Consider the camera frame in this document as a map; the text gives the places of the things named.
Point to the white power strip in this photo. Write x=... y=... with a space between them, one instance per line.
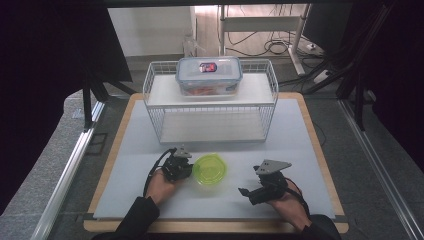
x=321 y=76

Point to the person's right hand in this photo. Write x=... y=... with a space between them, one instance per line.
x=293 y=206

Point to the aluminium rail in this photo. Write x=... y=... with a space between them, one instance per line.
x=380 y=163
x=66 y=170

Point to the black curtain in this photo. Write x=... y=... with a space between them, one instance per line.
x=400 y=66
x=43 y=66

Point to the green round lidded container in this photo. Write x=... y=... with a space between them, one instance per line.
x=210 y=169

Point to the white desk frame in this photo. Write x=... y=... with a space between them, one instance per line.
x=260 y=23

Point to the light grey table mat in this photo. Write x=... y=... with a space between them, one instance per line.
x=213 y=203

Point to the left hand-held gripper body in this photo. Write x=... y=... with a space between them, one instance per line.
x=175 y=166

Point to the clear rectangular lidded container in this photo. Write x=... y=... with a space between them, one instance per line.
x=209 y=75

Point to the person's left hand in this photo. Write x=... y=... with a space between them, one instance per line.
x=160 y=186

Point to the black metal stand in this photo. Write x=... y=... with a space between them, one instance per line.
x=358 y=96
x=88 y=100

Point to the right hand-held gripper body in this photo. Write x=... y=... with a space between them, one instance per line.
x=271 y=185

